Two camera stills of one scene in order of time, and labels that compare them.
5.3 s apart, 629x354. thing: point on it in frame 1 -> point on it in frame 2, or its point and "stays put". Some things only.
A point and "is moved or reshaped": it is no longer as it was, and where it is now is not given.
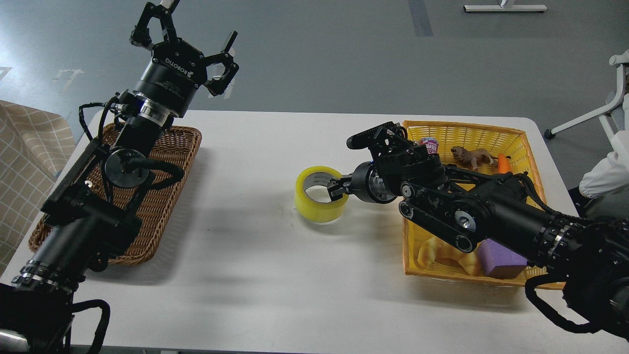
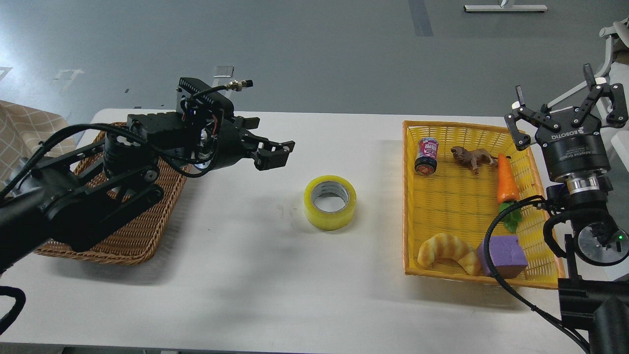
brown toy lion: [474, 156] stays put
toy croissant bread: [433, 249] stays put
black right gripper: [366, 184] -> [572, 149]
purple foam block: [500, 261] stays put
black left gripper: [177, 69] -> [223, 144]
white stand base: [504, 6] stays put
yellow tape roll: [327, 212] is moved or reshaped
